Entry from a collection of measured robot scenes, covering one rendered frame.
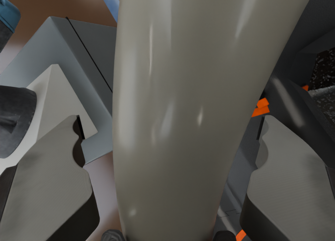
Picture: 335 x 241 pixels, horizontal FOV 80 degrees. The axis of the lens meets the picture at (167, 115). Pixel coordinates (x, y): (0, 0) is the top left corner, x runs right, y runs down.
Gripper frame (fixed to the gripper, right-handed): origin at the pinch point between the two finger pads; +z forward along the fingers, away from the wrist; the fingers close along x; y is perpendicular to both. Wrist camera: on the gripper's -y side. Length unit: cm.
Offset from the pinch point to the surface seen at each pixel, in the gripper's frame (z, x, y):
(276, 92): 96, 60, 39
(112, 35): 68, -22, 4
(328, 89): 42, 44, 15
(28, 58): 48, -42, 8
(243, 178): 88, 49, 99
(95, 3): 146, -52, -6
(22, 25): 168, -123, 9
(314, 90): 45, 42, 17
